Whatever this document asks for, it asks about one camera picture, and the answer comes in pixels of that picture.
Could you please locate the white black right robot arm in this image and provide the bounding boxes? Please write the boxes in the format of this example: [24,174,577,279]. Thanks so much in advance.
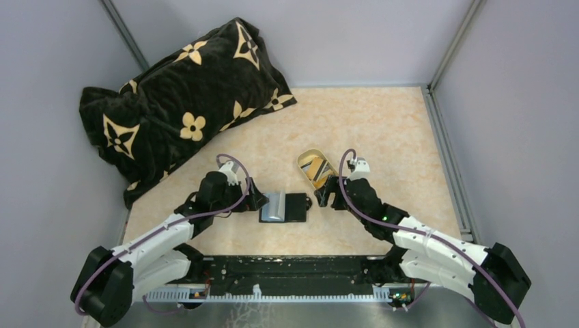
[315,176,531,327]

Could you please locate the aluminium frame rail front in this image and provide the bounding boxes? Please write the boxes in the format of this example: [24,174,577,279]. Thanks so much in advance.
[94,256,505,304]

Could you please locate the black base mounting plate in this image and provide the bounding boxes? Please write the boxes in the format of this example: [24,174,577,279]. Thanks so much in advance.
[176,256,420,302]

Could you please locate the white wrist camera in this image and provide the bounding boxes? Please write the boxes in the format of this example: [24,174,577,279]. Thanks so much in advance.
[347,157,370,181]
[218,161,240,186]

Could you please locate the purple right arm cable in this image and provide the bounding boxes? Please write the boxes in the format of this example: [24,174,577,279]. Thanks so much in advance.
[338,148,528,328]

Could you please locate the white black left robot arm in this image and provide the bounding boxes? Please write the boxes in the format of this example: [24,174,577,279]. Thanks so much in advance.
[70,171,269,327]

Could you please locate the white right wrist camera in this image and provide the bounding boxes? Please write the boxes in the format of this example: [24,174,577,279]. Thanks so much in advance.
[347,157,370,181]

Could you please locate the black leather card wallet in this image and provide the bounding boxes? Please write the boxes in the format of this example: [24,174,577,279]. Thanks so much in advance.
[258,192,313,223]

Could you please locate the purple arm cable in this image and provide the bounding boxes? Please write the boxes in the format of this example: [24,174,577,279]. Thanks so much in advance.
[338,148,528,328]
[73,154,252,316]

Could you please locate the black floral pillow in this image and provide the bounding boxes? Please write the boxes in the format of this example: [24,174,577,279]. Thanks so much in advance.
[79,17,296,208]

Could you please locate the aluminium right side rail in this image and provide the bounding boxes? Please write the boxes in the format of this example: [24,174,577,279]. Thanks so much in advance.
[421,85,479,242]

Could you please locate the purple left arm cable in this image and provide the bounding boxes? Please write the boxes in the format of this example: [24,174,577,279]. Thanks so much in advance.
[73,154,252,316]

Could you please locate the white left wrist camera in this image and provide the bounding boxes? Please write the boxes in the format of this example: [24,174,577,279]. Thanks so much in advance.
[218,161,240,186]

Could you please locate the beige oval card holder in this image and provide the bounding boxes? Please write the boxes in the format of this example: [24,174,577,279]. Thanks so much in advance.
[297,148,338,190]

